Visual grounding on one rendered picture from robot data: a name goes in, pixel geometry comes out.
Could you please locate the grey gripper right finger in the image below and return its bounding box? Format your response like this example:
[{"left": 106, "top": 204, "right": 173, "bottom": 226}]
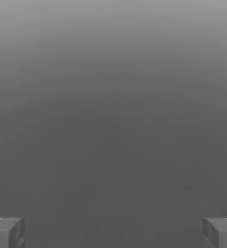
[{"left": 201, "top": 217, "right": 227, "bottom": 248}]

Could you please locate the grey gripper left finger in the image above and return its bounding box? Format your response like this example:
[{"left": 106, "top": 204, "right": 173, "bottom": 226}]
[{"left": 0, "top": 217, "right": 26, "bottom": 248}]

